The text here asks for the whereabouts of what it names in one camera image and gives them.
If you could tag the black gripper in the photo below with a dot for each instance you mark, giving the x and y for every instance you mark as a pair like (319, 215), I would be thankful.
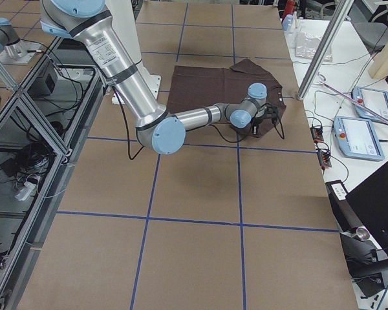
(258, 120)

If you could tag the brown t-shirt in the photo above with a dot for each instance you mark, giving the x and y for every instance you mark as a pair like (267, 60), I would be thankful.
(201, 97)

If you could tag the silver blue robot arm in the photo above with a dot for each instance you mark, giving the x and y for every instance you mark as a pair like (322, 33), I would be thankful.
(91, 23)

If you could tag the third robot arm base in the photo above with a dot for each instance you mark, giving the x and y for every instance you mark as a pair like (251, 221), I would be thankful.
(13, 50)

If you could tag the silver foil bag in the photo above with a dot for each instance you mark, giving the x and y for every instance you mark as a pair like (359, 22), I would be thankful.
(306, 45)

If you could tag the near blue teach pendant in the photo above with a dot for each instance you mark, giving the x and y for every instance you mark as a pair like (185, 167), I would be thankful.
(357, 138)

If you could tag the blue teach pendant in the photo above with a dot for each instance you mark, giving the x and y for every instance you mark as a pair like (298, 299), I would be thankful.
(357, 138)
(376, 100)

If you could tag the black box with label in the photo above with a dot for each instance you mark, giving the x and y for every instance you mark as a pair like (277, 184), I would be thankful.
(346, 218)

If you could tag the far blue teach pendant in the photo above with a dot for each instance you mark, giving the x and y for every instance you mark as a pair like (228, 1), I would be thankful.
(376, 100)

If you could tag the white reacher grabber tool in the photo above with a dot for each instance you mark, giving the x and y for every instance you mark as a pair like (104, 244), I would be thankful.
(367, 113)

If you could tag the black monitor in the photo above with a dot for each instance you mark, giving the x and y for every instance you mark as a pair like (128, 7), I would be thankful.
(369, 201)

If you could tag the white power strip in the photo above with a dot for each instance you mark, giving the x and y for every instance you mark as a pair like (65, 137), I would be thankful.
(27, 189)

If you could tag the aluminium frame post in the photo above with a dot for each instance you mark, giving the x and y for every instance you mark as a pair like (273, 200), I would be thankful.
(334, 25)

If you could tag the aluminium frame rack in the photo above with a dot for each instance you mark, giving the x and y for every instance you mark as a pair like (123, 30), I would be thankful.
(46, 110)

